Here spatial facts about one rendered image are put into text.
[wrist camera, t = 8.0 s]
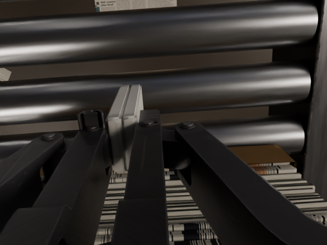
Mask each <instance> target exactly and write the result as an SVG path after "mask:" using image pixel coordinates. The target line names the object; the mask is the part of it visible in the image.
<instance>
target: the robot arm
mask: <svg viewBox="0 0 327 245"><path fill-rule="evenodd" d="M77 119H78V125H79V131H78V133H77V134H76V136H75V138H73V139H68V140H64V137H63V134H62V133H58V132H48V133H45V134H44V135H41V136H39V137H37V138H36V139H34V140H33V141H31V142H30V143H28V144H27V145H25V146H24V147H22V148H21V149H19V150H18V151H16V152H15V153H13V154H12V155H11V156H9V157H8V158H6V159H5V160H3V161H2V162H0V245H94V242H95V238H96V234H97V230H98V226H99V222H100V218H101V214H102V210H103V206H104V202H105V198H106V194H107V190H108V186H109V181H110V177H111V173H112V172H111V166H110V164H112V170H113V171H115V173H116V172H125V171H126V170H128V174H127V182H126V188H125V194H124V199H123V200H119V202H118V205H117V211H116V216H115V221H114V226H113V232H112V237H111V242H107V243H103V244H99V245H170V244H169V230H168V216H167V202H166V188H165V175H164V169H165V168H168V169H177V174H178V177H179V179H180V180H181V182H182V183H183V185H184V186H185V188H186V189H187V191H188V192H189V194H190V195H191V197H192V198H193V200H194V202H195V203H196V205H197V206H198V208H199V210H200V211H201V213H202V214H203V216H204V217H205V219H206V220H207V222H208V224H209V225H210V227H211V228H212V230H213V231H214V233H215V234H216V236H217V237H218V239H219V240H220V242H221V244H222V245H327V226H325V225H323V224H321V223H320V222H318V221H316V220H314V219H312V218H310V217H308V216H307V215H306V214H305V213H304V212H302V211H301V210H300V209H299V208H298V207H297V206H296V205H295V204H293V203H292V202H291V201H290V200H289V199H287V198H286V197H285V196H284V195H283V194H282V193H281V192H279V191H278V190H277V189H276V188H275V187H274V186H272V185H271V184H270V183H269V182H268V181H266V180H265V179H264V178H263V177H262V176H261V175H259V174H258V173H257V172H256V171H255V170H254V169H252V168H251V167H250V166H249V165H248V164H246V163H245V162H244V161H243V160H242V159H241V158H239V157H238V156H237V155H236V154H235V153H234V152H232V151H231V150H230V149H229V148H228V147H226V146H225V145H224V144H223V143H222V142H221V141H219V140H218V139H217V138H216V137H215V136H213V135H212V134H211V133H210V132H209V131H208V130H206V129H205V128H204V127H203V126H202V125H201V124H199V123H197V122H193V121H186V122H182V123H179V124H177V125H175V131H173V130H166V129H164V128H162V127H161V117H160V111H159V110H157V109H148V110H144V107H143V97H142V86H140V84H136V85H132V86H131V87H129V85H123V86H121V87H120V88H119V90H118V92H117V95H116V97H115V99H114V101H113V104H112V106H111V108H110V111H109V113H103V111H102V110H97V109H94V110H86V111H82V112H80V113H78V114H77ZM41 168H42V172H43V176H44V177H43V178H42V179H41V177H40V169H41Z"/></svg>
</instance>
